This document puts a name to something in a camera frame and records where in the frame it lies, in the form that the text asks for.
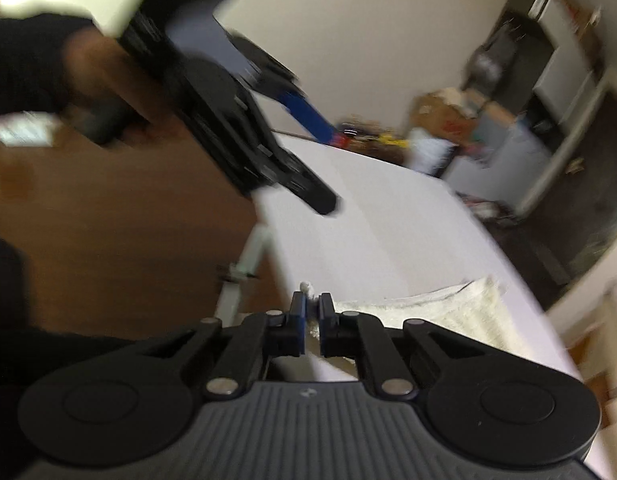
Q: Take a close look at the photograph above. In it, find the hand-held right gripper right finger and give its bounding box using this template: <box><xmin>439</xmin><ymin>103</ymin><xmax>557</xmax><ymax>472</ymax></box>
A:
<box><xmin>318</xmin><ymin>292</ymin><xmax>471</xmax><ymax>396</ymax></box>

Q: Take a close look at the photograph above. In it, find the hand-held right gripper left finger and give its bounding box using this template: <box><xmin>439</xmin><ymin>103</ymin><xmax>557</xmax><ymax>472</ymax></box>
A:
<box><xmin>158</xmin><ymin>292</ymin><xmax>309</xmax><ymax>396</ymax></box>

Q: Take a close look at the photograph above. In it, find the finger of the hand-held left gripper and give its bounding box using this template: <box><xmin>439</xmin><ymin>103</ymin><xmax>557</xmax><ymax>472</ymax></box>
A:
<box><xmin>252</xmin><ymin>144</ymin><xmax>338</xmax><ymax>217</ymax></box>
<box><xmin>232</xmin><ymin>34</ymin><xmax>335</xmax><ymax>145</ymax></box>

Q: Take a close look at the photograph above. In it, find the cream terry towel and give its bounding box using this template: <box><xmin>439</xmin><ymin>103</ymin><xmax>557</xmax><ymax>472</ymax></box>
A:
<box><xmin>299</xmin><ymin>275</ymin><xmax>510</xmax><ymax>376</ymax></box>

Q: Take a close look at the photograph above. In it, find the person's left hand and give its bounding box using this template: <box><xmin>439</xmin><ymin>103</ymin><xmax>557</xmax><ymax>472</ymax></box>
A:
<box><xmin>61</xmin><ymin>25</ymin><xmax>154</xmax><ymax>131</ymax></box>

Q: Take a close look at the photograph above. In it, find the row of yellow-capped bottles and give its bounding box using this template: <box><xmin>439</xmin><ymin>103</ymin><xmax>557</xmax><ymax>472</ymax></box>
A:
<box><xmin>333</xmin><ymin>120</ymin><xmax>409</xmax><ymax>161</ymax></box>

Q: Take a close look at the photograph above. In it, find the white table leg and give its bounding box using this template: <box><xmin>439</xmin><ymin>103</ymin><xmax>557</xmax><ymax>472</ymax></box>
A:
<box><xmin>216</xmin><ymin>222</ymin><xmax>275</xmax><ymax>331</ymax></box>

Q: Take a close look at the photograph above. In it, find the white plastic bucket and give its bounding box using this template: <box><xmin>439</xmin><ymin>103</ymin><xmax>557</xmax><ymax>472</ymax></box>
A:
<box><xmin>405</xmin><ymin>127</ymin><xmax>459</xmax><ymax>178</ymax></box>

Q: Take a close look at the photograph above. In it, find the cardboard box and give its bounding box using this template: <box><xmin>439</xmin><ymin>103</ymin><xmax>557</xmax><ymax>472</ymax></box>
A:
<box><xmin>413</xmin><ymin>89</ymin><xmax>481</xmax><ymax>136</ymax></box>

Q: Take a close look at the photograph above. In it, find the grey hanging bag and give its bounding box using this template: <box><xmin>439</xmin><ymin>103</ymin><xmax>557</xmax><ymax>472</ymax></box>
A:
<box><xmin>465</xmin><ymin>40</ymin><xmax>514</xmax><ymax>96</ymax></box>

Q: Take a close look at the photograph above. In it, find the dark and white hall cabinet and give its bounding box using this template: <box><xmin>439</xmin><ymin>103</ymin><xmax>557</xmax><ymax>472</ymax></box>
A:
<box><xmin>441</xmin><ymin>0</ymin><xmax>609</xmax><ymax>216</ymax></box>

